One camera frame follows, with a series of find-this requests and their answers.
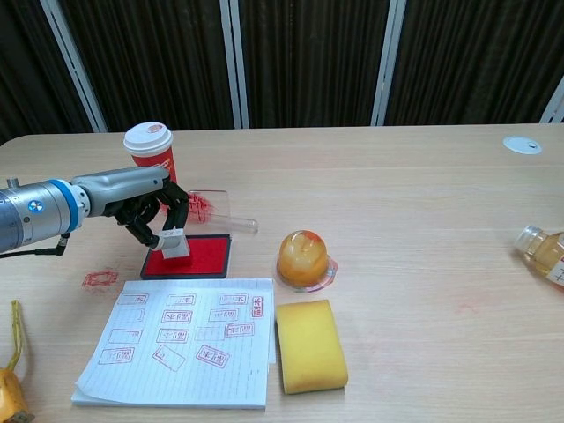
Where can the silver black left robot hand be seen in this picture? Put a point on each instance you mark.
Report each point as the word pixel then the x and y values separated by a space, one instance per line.
pixel 119 187

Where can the white red rubber stamp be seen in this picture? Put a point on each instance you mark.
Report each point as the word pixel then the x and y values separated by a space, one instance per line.
pixel 176 247

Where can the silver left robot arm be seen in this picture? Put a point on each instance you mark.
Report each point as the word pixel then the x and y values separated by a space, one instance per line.
pixel 35 211

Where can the red paper cup white lid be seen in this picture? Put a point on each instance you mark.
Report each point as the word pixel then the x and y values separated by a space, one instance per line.
pixel 147 141

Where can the clear plastic ink pad lid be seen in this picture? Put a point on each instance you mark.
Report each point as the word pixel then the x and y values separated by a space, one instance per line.
pixel 220 207

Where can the red ink pad black case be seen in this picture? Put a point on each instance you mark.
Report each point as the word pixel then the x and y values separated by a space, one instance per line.
pixel 207 257

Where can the dark fabric partition panel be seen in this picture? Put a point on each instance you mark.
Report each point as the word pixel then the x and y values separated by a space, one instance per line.
pixel 154 61
pixel 476 57
pixel 26 66
pixel 313 61

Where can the lined paper notepad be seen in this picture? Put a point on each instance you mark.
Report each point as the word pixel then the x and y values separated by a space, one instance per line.
pixel 176 365

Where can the orange fruit jelly cup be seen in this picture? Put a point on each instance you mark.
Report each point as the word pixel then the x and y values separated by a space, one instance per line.
pixel 303 260

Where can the yellow banana with stem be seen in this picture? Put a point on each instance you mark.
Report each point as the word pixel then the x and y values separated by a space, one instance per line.
pixel 9 392

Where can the yellow sponge block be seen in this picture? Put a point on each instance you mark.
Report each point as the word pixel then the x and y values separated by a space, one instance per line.
pixel 310 343

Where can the plastic bottle with yellow liquid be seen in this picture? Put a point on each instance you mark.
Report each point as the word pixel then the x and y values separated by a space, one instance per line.
pixel 546 253

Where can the grey partition frame post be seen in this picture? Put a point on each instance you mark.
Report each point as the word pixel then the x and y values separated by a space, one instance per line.
pixel 75 66
pixel 388 66
pixel 554 103
pixel 238 66

